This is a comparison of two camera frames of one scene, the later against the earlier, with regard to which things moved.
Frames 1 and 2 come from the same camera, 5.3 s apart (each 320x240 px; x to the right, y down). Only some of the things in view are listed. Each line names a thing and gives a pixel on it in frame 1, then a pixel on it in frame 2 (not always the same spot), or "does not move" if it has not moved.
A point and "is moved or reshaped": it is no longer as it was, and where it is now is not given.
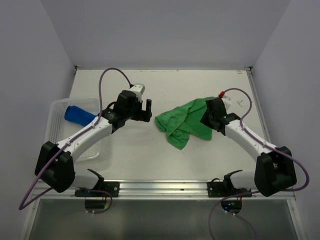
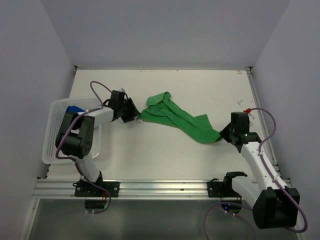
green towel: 179,123 is moved or reshaped
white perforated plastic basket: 60,128 does not move
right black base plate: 225,189 does not move
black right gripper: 205,119 to 223,133
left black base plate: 112,187 does not move
